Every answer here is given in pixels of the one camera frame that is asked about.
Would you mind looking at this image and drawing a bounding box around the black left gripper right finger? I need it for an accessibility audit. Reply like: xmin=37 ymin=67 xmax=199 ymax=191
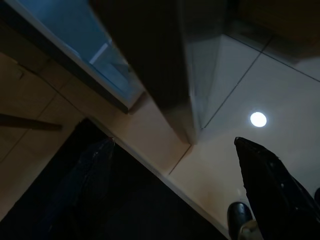
xmin=234 ymin=136 xmax=320 ymax=240

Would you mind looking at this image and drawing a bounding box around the black floor mat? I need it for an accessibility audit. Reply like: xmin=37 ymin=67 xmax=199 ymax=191
xmin=0 ymin=117 xmax=226 ymax=240

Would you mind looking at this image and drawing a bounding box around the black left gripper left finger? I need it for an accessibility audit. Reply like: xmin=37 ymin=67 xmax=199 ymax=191
xmin=32 ymin=137 xmax=115 ymax=240

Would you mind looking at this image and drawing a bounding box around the silver two-door fridge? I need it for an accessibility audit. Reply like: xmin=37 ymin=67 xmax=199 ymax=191
xmin=0 ymin=0 xmax=226 ymax=146

